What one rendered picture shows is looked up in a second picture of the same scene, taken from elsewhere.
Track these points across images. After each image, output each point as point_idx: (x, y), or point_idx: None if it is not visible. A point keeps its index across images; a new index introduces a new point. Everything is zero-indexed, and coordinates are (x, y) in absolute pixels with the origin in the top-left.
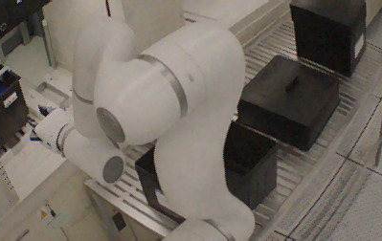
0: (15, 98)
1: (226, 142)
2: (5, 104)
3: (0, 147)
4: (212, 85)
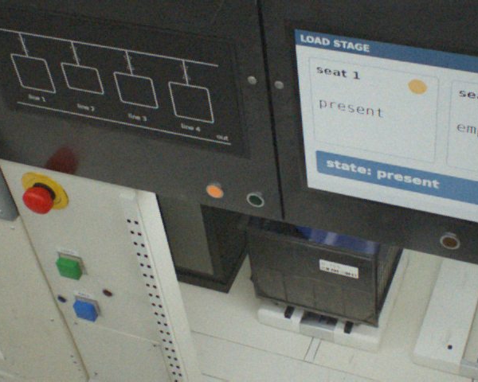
0: (354, 277)
1: None
2: (321, 264)
3: (273, 301)
4: None
